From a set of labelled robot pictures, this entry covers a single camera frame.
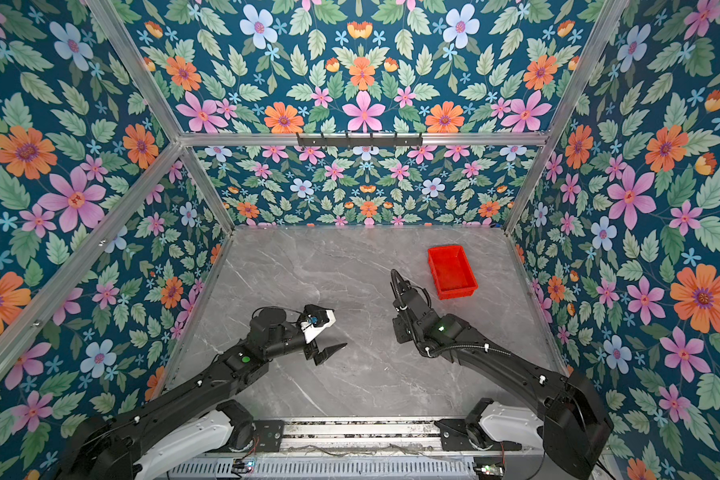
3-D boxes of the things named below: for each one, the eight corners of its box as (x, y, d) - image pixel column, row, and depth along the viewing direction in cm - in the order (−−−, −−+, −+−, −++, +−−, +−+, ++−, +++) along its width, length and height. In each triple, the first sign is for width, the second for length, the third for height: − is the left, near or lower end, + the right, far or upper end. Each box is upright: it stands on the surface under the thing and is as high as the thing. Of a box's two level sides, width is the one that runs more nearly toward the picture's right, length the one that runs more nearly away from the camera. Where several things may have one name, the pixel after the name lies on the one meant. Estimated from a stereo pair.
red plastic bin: (434, 305, 100) (436, 296, 95) (428, 255, 114) (429, 245, 109) (476, 305, 100) (480, 296, 95) (465, 255, 114) (468, 245, 109)
